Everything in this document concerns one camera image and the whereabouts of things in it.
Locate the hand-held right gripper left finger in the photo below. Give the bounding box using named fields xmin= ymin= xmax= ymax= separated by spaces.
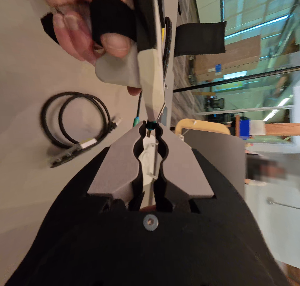
xmin=87 ymin=125 xmax=146 ymax=210

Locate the black cable with green plug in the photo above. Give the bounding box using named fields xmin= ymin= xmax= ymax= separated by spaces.
xmin=132 ymin=91 xmax=143 ymax=129

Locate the black boom pole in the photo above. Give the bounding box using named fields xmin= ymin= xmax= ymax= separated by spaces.
xmin=174 ymin=66 xmax=300 ymax=94

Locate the black mesh swivel chair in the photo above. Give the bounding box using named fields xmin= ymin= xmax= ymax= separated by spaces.
xmin=205 ymin=96 xmax=225 ymax=112

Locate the blue storage bin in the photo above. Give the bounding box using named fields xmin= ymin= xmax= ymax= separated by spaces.
xmin=239 ymin=120 xmax=251 ymax=138

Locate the brown wooden side desk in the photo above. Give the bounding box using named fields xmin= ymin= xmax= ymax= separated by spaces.
xmin=235 ymin=115 xmax=300 ymax=137

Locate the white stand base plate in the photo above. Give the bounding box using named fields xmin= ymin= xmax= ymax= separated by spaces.
xmin=138 ymin=136 xmax=162 ymax=183

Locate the brown cardboard box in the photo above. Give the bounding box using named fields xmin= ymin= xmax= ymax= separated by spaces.
xmin=190 ymin=34 xmax=262 ymax=84

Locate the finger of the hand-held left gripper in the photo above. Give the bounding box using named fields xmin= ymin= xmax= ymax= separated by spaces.
xmin=137 ymin=48 xmax=166 ymax=127

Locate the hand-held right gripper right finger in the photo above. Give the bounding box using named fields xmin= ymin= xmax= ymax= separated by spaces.
xmin=154 ymin=125 xmax=215 ymax=211

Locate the black office chair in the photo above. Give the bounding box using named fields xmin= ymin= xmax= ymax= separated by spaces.
xmin=175 ymin=21 xmax=228 ymax=57

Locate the person's left hand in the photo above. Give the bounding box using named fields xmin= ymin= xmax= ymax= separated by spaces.
xmin=38 ymin=0 xmax=143 ymax=96

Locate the black braided hdmi cable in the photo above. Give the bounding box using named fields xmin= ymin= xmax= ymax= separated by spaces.
xmin=146 ymin=16 xmax=173 ymax=137

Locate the dark monitor with wooden back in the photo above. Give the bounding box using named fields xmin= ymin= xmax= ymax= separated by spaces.
xmin=175 ymin=119 xmax=247 ymax=199

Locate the grey adapter with braided cable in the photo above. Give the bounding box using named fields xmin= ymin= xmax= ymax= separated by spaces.
xmin=40 ymin=92 xmax=122 ymax=169

